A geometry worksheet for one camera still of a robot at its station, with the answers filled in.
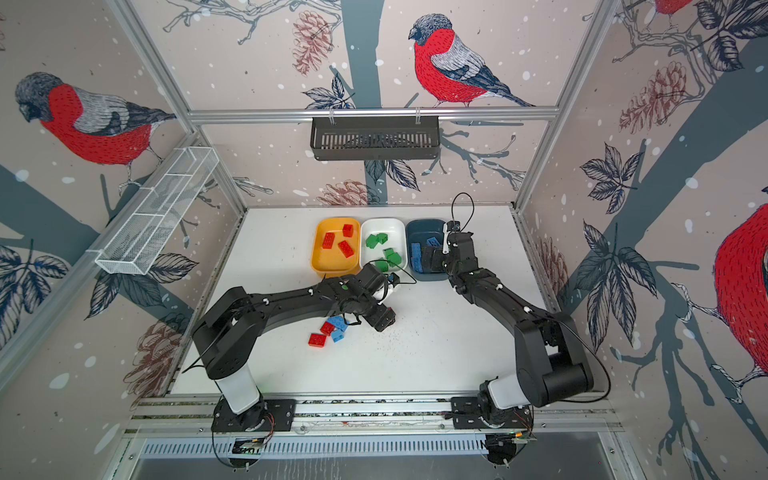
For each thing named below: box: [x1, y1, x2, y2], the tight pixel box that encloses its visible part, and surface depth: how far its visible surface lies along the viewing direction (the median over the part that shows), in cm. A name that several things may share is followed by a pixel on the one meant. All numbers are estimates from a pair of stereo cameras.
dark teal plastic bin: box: [405, 219, 449, 281], surface depth 106 cm
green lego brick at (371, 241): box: [365, 234, 379, 249], surface depth 109 cm
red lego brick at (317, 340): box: [308, 333, 327, 348], surface depth 87 cm
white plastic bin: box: [359, 218, 408, 272], surface depth 109 cm
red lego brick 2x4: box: [338, 240, 354, 258], surface depth 109 cm
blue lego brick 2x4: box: [411, 243, 422, 267], surface depth 106 cm
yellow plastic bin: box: [311, 217, 362, 278], surface depth 110 cm
